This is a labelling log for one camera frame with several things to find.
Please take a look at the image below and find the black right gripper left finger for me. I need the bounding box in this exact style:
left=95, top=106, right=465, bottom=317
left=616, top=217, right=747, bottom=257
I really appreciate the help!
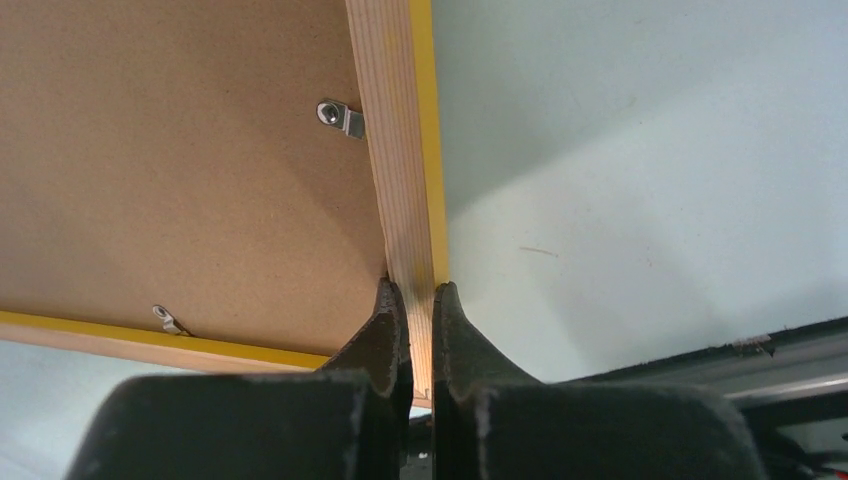
left=67, top=279, right=413, bottom=479

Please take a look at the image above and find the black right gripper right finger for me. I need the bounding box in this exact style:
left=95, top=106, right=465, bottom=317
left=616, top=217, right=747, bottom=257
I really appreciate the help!
left=432, top=283, right=767, bottom=479

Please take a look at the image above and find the yellow wooden picture frame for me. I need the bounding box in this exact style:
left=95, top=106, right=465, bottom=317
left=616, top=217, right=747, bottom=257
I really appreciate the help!
left=1, top=1, right=447, bottom=406

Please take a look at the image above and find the silver metal turn clip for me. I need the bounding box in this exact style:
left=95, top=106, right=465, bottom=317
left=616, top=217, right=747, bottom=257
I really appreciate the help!
left=316, top=99, right=366, bottom=140

